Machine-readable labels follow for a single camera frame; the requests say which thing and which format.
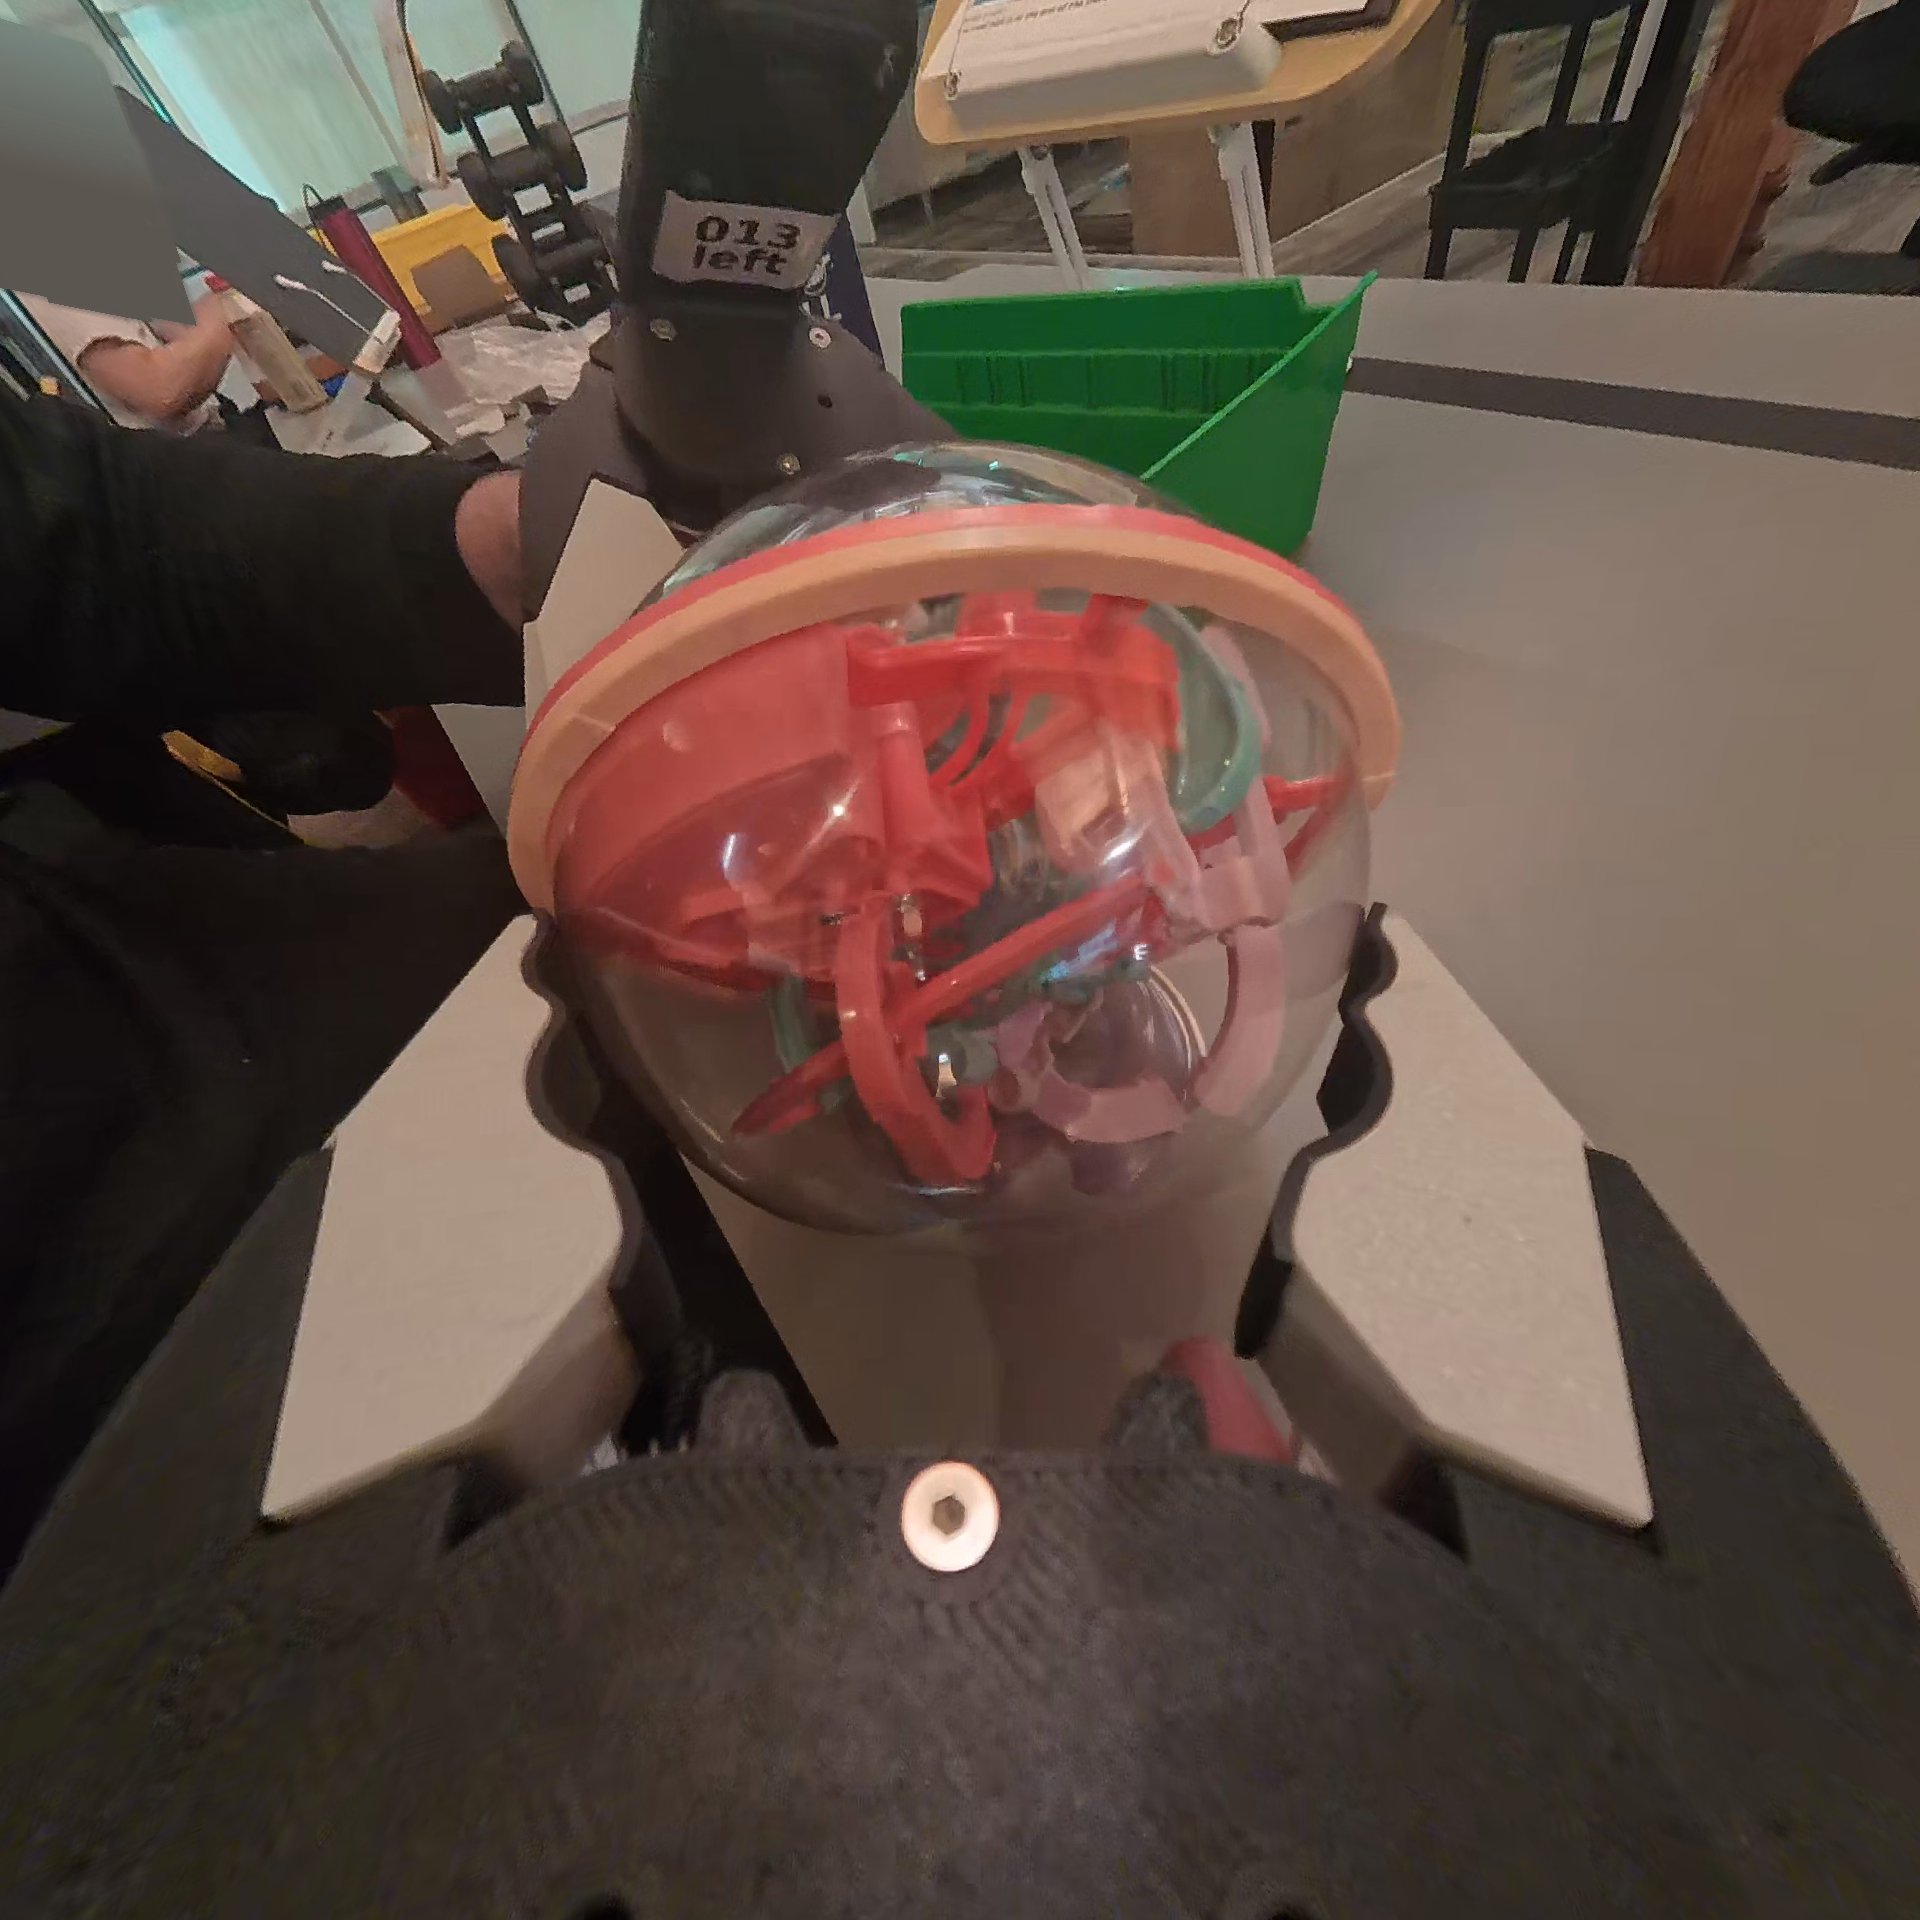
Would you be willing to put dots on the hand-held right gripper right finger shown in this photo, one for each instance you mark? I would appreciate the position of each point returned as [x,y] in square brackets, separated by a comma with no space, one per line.
[1454,1277]

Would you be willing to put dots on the white metal frame legs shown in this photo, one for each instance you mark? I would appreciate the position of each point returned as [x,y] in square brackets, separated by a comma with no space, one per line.
[1242,212]

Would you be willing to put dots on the black metal rack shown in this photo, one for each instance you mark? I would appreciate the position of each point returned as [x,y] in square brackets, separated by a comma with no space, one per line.
[1683,135]

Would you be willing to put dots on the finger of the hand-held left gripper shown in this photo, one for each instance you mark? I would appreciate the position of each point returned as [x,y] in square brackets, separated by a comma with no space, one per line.
[594,570]

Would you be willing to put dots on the dark grey panel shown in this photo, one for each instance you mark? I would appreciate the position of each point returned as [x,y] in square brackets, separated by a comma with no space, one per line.
[226,224]

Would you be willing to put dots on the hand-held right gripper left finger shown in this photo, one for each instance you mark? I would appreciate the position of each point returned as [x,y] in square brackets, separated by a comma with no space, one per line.
[451,1290]

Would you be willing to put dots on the clear red maze ball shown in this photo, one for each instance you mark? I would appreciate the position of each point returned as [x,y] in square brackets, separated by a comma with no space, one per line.
[932,901]

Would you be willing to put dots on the person's left hand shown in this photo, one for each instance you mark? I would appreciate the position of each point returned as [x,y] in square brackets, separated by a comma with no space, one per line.
[493,541]

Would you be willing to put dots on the wooden sign stand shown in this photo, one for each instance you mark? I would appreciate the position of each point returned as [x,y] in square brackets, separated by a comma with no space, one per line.
[1201,196]

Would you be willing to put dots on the dark red bottle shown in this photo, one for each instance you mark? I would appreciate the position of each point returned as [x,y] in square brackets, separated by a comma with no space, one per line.
[370,263]

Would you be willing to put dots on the black dumbbell rack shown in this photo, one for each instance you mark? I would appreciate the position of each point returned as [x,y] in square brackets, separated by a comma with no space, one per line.
[518,166]

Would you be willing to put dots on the white printed sign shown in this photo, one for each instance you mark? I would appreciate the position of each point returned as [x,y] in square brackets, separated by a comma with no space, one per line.
[1109,68]

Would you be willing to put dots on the person's left forearm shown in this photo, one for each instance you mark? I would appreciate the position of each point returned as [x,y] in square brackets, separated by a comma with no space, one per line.
[226,556]

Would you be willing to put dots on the wooden post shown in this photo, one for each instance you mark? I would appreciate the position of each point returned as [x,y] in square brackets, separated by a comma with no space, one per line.
[1756,135]

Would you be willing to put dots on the black office chair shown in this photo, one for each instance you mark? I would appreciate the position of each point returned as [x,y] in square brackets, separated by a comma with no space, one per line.
[1869,77]

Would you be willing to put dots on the yellow plastic bin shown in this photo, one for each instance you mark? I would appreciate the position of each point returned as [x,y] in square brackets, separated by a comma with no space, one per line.
[435,248]

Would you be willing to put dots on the green plastic bin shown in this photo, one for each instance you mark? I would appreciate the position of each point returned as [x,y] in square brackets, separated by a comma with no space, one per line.
[1079,376]

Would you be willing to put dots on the white squeeze bottle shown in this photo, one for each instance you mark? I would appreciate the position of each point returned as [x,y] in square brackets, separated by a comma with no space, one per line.
[271,347]

